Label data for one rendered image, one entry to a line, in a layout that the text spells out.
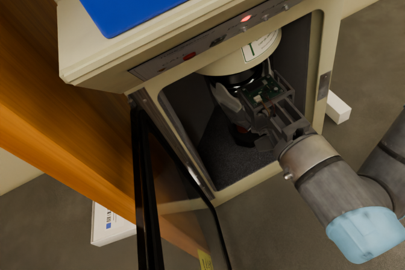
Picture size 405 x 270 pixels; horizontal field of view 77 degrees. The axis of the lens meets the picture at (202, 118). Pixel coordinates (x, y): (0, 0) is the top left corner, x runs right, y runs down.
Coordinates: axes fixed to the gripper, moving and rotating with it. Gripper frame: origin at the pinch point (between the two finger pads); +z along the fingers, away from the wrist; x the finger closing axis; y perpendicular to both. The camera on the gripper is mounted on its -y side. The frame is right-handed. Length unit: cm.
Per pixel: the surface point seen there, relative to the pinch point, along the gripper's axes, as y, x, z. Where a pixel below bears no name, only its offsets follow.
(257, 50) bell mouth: 11.9, -1.2, -7.7
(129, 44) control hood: 30.0, 13.5, -19.9
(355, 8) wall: -32, -64, 30
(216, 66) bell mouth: 11.4, 5.1, -6.2
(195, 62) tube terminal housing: 16.8, 8.4, -9.3
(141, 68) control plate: 25.8, 13.8, -17.1
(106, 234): -24, 45, -6
